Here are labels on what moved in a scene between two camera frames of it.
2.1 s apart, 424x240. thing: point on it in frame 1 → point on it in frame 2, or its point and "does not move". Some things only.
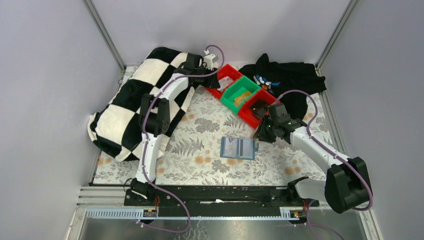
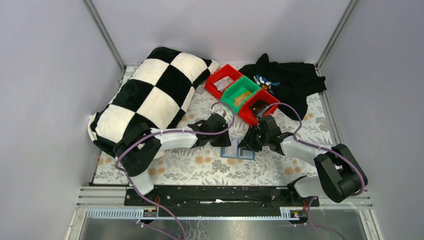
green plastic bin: x=238 y=94 does not move
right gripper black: x=268 y=114 → x=257 y=135
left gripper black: x=205 y=76 → x=218 y=133
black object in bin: x=258 y=107 does not move
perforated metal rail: x=136 y=213 does not move
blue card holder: x=238 y=148 does not move
